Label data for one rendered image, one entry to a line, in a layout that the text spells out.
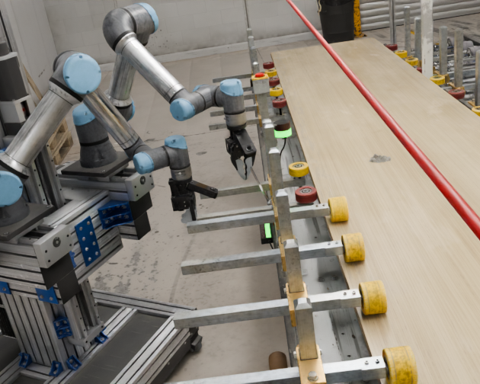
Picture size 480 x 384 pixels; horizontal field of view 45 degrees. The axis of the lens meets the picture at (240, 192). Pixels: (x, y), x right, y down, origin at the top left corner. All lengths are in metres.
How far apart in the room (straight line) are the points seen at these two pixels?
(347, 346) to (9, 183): 1.13
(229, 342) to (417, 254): 1.42
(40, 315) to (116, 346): 0.39
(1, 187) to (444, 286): 1.28
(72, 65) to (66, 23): 8.17
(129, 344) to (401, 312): 1.51
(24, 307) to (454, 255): 1.71
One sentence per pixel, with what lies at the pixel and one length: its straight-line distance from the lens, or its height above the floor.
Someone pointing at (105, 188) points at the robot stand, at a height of 0.95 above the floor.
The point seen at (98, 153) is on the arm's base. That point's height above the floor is 1.09.
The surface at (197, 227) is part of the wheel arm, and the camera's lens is 1.91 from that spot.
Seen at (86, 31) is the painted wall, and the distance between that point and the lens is 9.97.
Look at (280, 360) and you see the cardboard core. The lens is 2.67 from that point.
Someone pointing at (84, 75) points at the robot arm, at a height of 1.47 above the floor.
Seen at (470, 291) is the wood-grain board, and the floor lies 0.90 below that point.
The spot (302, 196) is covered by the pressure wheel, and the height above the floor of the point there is 0.90.
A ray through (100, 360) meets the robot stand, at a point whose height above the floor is 0.21.
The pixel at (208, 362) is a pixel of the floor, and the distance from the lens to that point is 2.85.
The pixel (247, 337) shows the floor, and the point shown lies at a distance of 2.95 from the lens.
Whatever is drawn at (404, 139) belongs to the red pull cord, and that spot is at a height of 1.64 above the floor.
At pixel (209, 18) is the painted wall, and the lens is 9.78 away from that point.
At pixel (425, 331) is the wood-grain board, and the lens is 1.47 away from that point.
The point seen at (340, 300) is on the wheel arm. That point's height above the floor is 0.96.
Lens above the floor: 1.81
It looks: 24 degrees down
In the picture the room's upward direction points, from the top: 9 degrees counter-clockwise
